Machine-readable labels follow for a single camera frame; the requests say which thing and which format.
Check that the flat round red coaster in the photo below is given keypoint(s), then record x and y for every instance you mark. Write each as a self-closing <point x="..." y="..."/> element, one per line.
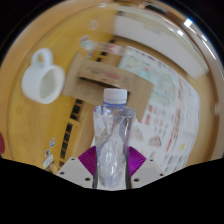
<point x="2" y="142"/>

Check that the brown cardboard arch model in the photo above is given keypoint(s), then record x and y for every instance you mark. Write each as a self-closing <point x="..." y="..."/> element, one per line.
<point x="100" y="78"/>

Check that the white ceramic mug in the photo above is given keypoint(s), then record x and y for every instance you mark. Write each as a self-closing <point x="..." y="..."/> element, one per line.
<point x="33" y="85"/>

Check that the white and yellow card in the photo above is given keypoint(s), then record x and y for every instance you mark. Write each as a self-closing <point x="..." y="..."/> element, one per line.
<point x="48" y="161"/>

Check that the white upright panel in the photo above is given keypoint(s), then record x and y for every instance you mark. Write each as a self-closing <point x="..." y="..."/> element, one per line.
<point x="160" y="43"/>

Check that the wide printed wall poster sheet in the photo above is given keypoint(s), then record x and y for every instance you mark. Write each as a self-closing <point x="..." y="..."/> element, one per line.
<point x="166" y="110"/>

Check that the small clear red-labelled bottle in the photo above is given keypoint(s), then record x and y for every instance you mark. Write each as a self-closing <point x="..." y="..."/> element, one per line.
<point x="100" y="46"/>

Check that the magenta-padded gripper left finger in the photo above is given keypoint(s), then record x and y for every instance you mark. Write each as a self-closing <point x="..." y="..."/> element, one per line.
<point x="75" y="170"/>

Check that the ceiling lights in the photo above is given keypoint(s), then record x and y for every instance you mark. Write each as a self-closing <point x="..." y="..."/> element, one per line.
<point x="188" y="22"/>

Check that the clear plastic water bottle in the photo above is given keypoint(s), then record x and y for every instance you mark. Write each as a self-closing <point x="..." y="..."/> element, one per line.
<point x="113" y="133"/>

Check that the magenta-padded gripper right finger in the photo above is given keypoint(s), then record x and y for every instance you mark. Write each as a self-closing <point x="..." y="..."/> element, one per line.
<point x="148" y="170"/>

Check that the small blue sticker card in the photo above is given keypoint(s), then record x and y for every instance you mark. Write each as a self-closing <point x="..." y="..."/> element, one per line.
<point x="47" y="153"/>
<point x="52" y="142"/>

